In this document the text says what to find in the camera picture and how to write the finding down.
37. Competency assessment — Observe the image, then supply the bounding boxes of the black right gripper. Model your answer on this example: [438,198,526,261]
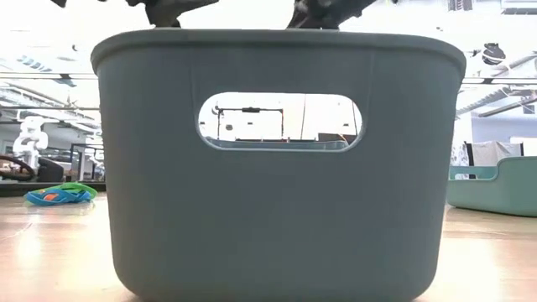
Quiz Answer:
[286,0,378,30]

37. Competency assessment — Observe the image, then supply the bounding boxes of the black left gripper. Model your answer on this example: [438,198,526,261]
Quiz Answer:
[125,0,220,29]

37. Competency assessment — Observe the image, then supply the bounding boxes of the green rubber band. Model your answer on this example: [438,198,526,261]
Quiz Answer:
[50,181,99,201]

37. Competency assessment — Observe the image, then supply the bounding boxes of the blue rubber band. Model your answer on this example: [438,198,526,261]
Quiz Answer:
[23,188,93,207]

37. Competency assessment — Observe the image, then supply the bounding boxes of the black computer case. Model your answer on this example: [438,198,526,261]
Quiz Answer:
[317,132,350,147]

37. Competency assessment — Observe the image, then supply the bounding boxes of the black seat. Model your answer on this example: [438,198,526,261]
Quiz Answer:
[36,157,65,183]

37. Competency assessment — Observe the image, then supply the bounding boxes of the dark teal plastic basket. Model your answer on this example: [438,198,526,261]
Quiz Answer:
[90,28,467,302]

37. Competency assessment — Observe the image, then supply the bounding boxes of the black curved tube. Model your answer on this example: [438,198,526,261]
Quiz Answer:
[0,154,38,182]

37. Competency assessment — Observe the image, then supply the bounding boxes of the white draped cloth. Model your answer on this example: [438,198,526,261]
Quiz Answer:
[472,140,524,168]

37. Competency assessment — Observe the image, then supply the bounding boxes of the light teal plastic basket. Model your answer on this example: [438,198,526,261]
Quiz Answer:
[445,155,537,218]

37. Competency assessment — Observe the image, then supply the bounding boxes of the black distant rig frame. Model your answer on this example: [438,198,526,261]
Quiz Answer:
[211,105,286,142]

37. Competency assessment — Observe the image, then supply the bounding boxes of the black metal cart frame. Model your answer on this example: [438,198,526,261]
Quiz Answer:
[69,143,106,181]

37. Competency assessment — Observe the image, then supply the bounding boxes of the black dome camera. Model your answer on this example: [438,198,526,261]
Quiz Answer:
[481,41,508,66]

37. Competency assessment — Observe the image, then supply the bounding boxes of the black post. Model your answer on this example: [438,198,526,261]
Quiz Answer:
[463,142,476,180]

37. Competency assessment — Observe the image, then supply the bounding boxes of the black metal table frame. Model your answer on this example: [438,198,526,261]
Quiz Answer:
[0,180,107,198]

